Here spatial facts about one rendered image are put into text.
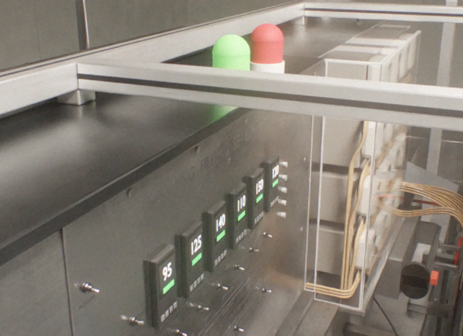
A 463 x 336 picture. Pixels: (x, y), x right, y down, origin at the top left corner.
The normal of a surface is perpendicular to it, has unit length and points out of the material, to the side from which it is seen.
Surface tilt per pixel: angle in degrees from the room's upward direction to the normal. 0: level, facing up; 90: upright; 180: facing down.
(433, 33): 90
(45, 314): 90
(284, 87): 90
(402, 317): 0
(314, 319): 0
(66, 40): 90
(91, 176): 0
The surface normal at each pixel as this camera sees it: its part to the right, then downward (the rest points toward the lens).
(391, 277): -0.40, 0.31
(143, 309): 0.91, 0.14
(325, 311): 0.00, -0.94
